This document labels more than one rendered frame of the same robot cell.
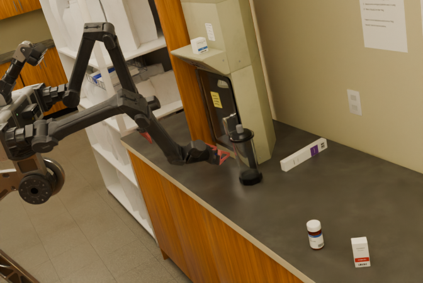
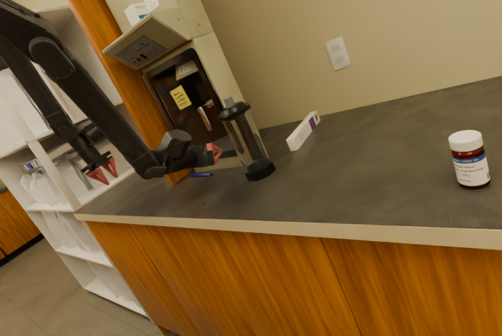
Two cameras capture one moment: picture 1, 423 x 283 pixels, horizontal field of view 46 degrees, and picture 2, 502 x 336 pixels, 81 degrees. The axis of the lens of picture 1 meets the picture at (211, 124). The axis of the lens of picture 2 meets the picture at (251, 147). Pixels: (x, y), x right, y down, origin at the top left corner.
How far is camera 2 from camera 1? 135 cm
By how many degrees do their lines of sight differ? 22
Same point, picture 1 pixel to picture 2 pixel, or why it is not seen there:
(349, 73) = (323, 22)
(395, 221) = not seen: outside the picture
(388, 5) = not seen: outside the picture
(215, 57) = (166, 13)
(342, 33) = not seen: outside the picture
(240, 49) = (195, 9)
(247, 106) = (225, 85)
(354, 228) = (486, 142)
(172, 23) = (95, 22)
